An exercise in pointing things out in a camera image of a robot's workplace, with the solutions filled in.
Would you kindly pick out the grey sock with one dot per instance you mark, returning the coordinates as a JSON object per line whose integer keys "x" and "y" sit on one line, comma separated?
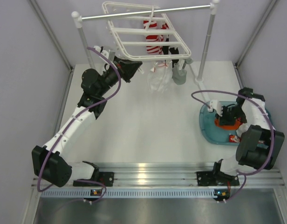
{"x": 179, "y": 72}

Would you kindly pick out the blue plastic basin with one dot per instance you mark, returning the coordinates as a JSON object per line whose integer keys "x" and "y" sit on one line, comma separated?
{"x": 212, "y": 133}

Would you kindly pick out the silver metal clothes rack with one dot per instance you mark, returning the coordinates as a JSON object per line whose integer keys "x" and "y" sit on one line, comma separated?
{"x": 213, "y": 6}

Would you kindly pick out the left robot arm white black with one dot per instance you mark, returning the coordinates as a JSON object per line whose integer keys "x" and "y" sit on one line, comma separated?
{"x": 49, "y": 161}

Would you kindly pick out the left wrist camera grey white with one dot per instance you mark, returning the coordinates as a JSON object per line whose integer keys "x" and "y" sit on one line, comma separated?
{"x": 106, "y": 51}

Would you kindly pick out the red white striped sock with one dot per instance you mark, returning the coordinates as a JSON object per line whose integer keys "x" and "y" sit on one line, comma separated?
{"x": 162, "y": 38}
{"x": 152, "y": 50}

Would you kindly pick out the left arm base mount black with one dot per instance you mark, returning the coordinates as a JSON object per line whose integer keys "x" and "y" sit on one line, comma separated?
{"x": 106, "y": 178}

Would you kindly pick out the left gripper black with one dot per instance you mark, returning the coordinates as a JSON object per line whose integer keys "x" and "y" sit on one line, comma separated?
{"x": 128, "y": 67}

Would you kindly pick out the white sock red trim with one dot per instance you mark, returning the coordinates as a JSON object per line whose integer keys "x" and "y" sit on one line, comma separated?
{"x": 156, "y": 76}
{"x": 166, "y": 78}

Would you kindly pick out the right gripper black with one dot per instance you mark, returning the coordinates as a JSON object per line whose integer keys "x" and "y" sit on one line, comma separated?
{"x": 222, "y": 119}

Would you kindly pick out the slotted grey cable duct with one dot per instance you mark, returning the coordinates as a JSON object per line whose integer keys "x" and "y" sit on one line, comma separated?
{"x": 95, "y": 193}

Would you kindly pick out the aluminium mounting rail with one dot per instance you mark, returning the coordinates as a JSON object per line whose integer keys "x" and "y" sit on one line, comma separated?
{"x": 149, "y": 175}

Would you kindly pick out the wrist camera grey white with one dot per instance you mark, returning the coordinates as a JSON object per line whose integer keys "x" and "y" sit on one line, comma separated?
{"x": 215, "y": 105}
{"x": 106, "y": 51}

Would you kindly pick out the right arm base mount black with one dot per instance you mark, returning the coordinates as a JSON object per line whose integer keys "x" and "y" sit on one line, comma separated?
{"x": 209, "y": 178}

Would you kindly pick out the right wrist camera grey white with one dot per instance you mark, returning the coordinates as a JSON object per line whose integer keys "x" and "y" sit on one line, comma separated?
{"x": 215, "y": 105}

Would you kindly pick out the white plastic sock hanger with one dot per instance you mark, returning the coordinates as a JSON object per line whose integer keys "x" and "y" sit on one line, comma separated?
{"x": 129, "y": 33}

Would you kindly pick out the black sock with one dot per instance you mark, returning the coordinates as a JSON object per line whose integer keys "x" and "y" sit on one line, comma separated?
{"x": 166, "y": 50}
{"x": 174, "y": 51}

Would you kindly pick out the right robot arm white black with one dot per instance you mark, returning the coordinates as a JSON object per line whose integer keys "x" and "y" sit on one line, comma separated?
{"x": 259, "y": 142}

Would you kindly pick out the orange sock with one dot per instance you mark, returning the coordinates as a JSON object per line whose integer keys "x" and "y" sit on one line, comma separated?
{"x": 229, "y": 127}
{"x": 234, "y": 139}

